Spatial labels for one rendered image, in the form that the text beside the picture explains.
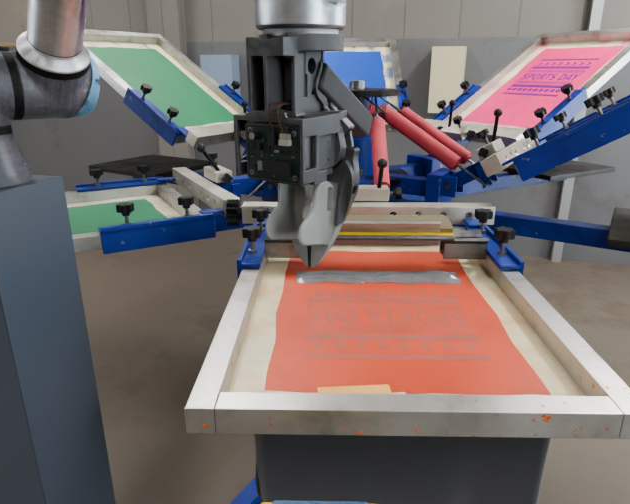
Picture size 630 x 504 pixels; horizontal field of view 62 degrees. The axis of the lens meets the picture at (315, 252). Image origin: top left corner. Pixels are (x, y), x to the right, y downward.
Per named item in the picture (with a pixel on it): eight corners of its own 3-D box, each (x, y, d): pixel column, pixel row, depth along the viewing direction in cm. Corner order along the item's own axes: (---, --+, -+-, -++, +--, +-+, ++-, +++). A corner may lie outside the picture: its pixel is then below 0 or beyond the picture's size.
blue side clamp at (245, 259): (261, 290, 112) (260, 260, 110) (238, 290, 112) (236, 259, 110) (274, 245, 141) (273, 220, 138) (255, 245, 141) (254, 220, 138)
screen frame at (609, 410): (649, 439, 65) (655, 414, 64) (186, 433, 66) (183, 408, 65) (477, 242, 140) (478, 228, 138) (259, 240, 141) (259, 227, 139)
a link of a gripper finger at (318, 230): (283, 282, 48) (280, 184, 45) (317, 262, 53) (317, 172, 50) (311, 289, 47) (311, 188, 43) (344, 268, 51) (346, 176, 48)
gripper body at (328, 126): (234, 183, 46) (225, 33, 41) (290, 166, 52) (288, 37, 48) (306, 194, 42) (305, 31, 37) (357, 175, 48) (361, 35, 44)
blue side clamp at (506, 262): (520, 292, 111) (525, 261, 109) (497, 292, 111) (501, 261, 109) (481, 246, 140) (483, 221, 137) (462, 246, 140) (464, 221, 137)
